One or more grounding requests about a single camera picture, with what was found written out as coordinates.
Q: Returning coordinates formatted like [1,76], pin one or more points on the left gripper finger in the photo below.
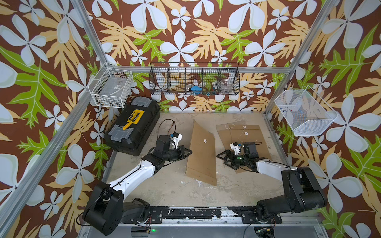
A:
[183,157]
[186,151]

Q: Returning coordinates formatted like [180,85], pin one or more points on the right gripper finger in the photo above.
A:
[226,153]
[226,159]

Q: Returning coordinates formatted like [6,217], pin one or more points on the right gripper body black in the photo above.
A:
[239,160]

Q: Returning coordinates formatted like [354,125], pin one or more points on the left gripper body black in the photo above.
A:
[173,154]

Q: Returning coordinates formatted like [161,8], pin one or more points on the brown kraft file bag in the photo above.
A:
[252,140]
[201,164]

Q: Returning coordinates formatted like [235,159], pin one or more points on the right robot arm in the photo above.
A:
[302,191]

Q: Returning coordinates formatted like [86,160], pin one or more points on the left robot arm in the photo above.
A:
[106,208]

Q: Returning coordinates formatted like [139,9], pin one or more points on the black yellow toolbox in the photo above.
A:
[131,130]

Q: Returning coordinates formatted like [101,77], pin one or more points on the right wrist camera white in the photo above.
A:
[236,147]

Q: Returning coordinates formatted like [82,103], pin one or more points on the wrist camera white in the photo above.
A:
[236,147]
[175,139]

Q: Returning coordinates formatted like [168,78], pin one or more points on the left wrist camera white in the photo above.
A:
[175,139]

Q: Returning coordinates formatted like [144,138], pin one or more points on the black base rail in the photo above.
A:
[245,214]

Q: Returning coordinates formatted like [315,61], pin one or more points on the white wire basket right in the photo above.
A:
[305,111]

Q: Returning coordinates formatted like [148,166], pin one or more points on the white wire basket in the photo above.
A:
[305,111]
[110,87]

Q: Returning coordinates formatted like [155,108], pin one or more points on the black wire basket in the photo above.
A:
[184,78]

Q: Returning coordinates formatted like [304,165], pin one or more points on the white wire basket left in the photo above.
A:
[110,87]

